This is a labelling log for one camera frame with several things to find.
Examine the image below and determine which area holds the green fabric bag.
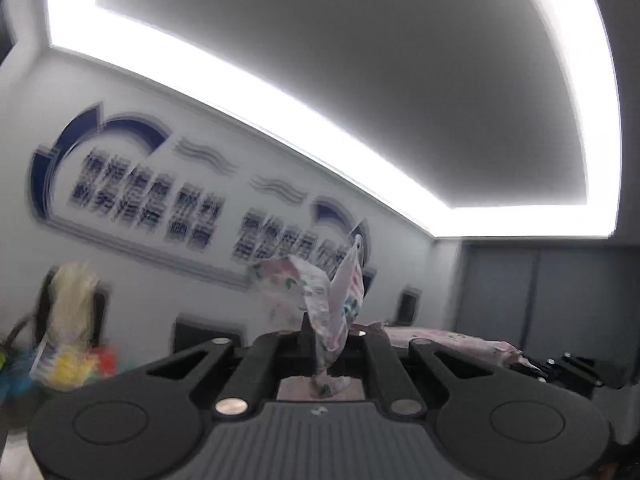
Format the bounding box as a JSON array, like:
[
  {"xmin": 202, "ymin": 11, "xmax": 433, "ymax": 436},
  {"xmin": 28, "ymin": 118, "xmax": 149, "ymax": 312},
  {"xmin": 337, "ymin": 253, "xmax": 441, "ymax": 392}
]
[{"xmin": 0, "ymin": 340, "xmax": 119, "ymax": 403}]

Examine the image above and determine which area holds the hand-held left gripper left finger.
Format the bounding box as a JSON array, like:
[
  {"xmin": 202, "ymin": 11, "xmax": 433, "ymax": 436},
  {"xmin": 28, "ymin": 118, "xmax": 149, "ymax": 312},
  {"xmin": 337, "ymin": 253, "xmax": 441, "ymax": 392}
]
[{"xmin": 146, "ymin": 331, "xmax": 315, "ymax": 417}]

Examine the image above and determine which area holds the grey curtain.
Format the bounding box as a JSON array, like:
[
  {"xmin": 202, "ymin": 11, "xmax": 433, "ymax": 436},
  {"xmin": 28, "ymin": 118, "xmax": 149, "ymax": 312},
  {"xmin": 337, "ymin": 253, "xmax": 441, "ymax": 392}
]
[{"xmin": 459, "ymin": 239, "xmax": 640, "ymax": 357}]

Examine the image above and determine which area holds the blue lettered wall sign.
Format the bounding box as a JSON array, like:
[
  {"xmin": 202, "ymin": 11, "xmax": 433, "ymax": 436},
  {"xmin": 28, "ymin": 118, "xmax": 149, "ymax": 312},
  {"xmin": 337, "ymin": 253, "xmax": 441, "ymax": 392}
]
[{"xmin": 29, "ymin": 102, "xmax": 375, "ymax": 292}]

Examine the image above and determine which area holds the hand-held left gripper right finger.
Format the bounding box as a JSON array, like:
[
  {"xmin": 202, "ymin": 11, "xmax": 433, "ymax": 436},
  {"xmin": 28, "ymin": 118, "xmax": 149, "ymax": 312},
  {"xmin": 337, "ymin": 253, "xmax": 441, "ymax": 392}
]
[{"xmin": 347, "ymin": 332, "xmax": 501, "ymax": 418}]

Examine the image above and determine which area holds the cream cloth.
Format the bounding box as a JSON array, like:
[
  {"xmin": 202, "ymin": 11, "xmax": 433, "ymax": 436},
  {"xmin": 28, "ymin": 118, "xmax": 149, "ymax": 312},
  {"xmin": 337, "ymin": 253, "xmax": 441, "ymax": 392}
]
[{"xmin": 49, "ymin": 260, "xmax": 102, "ymax": 356}]

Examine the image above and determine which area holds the floral ruffled white garment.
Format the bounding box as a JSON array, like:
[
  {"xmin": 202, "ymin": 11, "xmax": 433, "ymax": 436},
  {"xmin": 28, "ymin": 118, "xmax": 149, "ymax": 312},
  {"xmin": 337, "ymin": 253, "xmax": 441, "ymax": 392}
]
[{"xmin": 249, "ymin": 232, "xmax": 523, "ymax": 399}]

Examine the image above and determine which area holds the ceiling light strip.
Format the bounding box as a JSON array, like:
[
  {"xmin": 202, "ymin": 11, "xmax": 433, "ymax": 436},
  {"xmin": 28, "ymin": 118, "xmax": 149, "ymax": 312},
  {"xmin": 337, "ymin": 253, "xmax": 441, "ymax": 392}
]
[{"xmin": 45, "ymin": 0, "xmax": 624, "ymax": 239}]

